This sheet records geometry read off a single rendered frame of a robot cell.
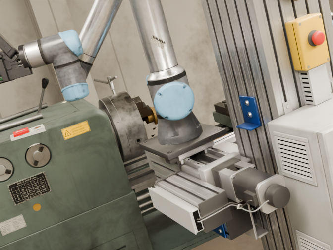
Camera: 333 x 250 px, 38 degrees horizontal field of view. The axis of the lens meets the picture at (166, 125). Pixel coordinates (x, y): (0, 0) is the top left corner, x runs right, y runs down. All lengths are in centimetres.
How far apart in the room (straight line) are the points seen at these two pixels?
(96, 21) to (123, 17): 330
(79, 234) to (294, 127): 115
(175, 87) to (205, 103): 386
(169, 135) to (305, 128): 50
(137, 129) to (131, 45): 273
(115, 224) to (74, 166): 32
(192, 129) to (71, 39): 47
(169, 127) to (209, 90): 370
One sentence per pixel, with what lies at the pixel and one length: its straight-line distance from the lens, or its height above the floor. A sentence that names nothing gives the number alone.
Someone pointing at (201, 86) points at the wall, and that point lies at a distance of 518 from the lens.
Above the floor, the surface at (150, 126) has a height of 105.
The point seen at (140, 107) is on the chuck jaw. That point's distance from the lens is 221.
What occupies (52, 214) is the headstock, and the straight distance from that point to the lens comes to 204.
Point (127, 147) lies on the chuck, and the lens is 214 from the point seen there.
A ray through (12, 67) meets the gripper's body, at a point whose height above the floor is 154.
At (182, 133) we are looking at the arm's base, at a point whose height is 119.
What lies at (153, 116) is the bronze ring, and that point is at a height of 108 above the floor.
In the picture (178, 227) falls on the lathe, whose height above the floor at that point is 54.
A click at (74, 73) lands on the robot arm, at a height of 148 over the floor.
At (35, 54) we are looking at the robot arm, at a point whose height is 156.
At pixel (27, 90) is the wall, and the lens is 453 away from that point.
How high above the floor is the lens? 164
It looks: 16 degrees down
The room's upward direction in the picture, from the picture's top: 16 degrees counter-clockwise
